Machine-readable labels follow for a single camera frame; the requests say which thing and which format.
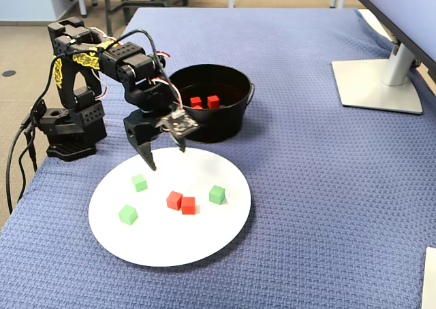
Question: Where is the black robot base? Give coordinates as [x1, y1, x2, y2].
[32, 99, 99, 163]

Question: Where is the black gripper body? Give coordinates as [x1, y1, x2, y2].
[123, 108, 173, 147]

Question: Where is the silver monitor stand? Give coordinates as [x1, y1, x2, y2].
[330, 33, 424, 115]

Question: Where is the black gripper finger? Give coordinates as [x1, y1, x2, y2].
[169, 132, 187, 153]
[135, 140, 158, 172]

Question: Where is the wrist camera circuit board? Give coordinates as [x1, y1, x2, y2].
[161, 109, 200, 137]

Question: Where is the white round plate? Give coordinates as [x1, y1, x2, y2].
[88, 146, 252, 267]

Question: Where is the computer monitor screen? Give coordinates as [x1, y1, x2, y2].
[340, 0, 436, 67]

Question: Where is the green cube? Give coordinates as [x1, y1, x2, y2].
[208, 184, 226, 205]
[118, 204, 139, 225]
[131, 174, 149, 193]

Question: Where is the black metal bucket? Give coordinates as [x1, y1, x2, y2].
[168, 63, 256, 144]

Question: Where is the black power cable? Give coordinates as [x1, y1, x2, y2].
[4, 123, 30, 214]
[16, 128, 45, 201]

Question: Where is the blue woven cloth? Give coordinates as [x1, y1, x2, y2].
[0, 7, 436, 309]

